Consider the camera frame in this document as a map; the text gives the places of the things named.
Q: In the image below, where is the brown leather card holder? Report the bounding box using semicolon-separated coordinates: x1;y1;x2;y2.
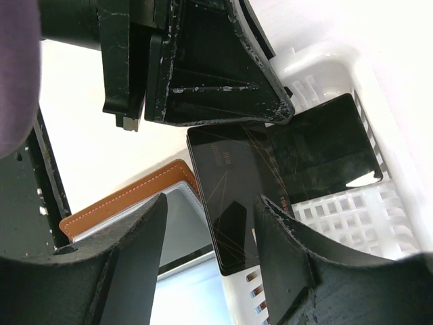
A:
60;160;227;324

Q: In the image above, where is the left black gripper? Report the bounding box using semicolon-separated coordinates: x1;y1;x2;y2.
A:
38;1;294;131

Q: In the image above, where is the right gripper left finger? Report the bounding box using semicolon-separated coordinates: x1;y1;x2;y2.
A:
1;194;168;324

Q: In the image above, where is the white plastic slotted basket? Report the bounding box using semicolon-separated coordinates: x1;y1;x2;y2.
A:
225;42;432;324

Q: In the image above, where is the black credit card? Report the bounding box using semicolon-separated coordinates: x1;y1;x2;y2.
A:
187;123;292;276

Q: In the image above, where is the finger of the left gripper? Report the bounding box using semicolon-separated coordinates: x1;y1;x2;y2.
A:
240;0;275;60

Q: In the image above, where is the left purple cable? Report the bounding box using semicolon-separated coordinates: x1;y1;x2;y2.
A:
0;0;43;160

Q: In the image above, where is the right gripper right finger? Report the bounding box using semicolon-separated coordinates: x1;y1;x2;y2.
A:
254;196;432;324

